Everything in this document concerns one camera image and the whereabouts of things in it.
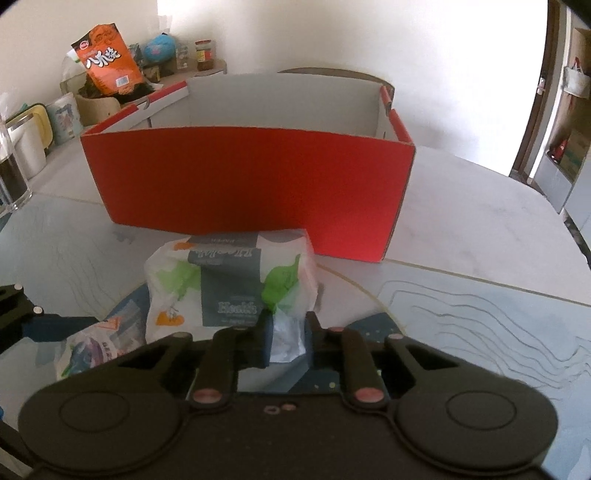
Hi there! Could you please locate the blue desk globe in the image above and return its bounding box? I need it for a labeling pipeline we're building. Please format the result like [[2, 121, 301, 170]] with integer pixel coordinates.
[[145, 32, 179, 64]]

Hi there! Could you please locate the white printed mug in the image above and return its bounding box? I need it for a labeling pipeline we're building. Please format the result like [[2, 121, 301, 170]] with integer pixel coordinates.
[[45, 92, 84, 147]]

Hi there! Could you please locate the red cardboard box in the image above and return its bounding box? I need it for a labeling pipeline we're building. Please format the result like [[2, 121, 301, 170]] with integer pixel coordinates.
[[80, 71, 417, 264]]

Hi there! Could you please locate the cardboard carton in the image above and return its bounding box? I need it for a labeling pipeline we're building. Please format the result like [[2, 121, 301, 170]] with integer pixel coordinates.
[[558, 131, 591, 179]]

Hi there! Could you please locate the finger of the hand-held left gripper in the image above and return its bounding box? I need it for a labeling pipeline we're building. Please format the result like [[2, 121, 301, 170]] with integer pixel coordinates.
[[0, 283, 103, 354]]

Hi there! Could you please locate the clear glass jar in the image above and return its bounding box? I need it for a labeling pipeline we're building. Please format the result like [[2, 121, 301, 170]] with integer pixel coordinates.
[[0, 120, 34, 218]]

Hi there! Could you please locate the sauce jar red lid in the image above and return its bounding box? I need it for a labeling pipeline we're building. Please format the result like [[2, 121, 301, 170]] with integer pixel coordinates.
[[194, 39, 217, 73]]

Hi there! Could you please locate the white tote bag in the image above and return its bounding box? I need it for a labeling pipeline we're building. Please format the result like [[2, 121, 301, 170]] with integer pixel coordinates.
[[563, 57, 591, 98]]

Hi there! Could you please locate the blue patterned table mat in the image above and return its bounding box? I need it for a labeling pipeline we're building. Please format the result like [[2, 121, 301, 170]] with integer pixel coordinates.
[[0, 191, 591, 480]]

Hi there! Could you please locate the orange snack bag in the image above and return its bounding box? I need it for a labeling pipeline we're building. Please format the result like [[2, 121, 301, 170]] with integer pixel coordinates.
[[71, 25, 143, 98]]

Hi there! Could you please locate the white purple snack packet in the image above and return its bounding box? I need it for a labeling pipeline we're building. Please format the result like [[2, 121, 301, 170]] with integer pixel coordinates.
[[54, 318, 149, 382]]

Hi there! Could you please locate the brown wooden slat chair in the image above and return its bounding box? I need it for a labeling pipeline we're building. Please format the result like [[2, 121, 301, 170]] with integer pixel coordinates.
[[276, 67, 397, 114]]

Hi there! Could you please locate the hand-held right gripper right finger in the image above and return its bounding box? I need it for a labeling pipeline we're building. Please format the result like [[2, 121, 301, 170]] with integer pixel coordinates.
[[304, 311, 456, 410]]

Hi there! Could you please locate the white wall cabinet unit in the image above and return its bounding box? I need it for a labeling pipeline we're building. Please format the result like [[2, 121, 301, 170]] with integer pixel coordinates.
[[533, 23, 591, 214]]

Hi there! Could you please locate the white green tissue pack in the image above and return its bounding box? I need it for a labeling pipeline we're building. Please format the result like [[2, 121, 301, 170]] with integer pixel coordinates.
[[144, 228, 320, 366]]

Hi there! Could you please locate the white sideboard wooden top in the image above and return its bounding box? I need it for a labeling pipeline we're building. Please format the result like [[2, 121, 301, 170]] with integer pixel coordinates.
[[139, 58, 228, 93]]

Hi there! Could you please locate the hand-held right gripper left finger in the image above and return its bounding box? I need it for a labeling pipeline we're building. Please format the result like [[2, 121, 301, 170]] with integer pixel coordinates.
[[118, 315, 274, 410]]

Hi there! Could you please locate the white kettle yellow lid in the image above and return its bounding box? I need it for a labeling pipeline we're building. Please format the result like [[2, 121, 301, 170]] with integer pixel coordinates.
[[4, 103, 51, 181]]

